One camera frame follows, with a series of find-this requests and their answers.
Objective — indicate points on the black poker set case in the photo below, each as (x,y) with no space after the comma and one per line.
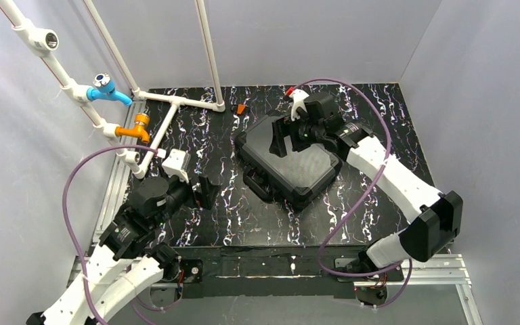
(297,178)

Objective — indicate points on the blue plastic faucet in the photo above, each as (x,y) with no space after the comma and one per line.
(104,88)

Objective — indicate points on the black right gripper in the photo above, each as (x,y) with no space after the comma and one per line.
(293,133)

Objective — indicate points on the orange plastic faucet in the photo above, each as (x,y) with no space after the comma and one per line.
(138,131)

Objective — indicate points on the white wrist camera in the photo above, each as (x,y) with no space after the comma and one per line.
(176,164)
(298,109)

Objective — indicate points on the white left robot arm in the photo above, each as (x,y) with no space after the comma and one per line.
(122,265)

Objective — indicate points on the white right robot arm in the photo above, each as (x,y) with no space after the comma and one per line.
(434,217)

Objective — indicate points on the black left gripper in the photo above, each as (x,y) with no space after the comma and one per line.
(200,191)

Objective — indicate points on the aluminium rail frame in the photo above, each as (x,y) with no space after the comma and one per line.
(204,269)

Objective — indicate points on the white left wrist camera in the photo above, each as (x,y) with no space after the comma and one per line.
(176,164)

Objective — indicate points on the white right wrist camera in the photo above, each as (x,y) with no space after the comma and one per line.
(298,109)

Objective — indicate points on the small orange black brush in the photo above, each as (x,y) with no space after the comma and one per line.
(240,109)

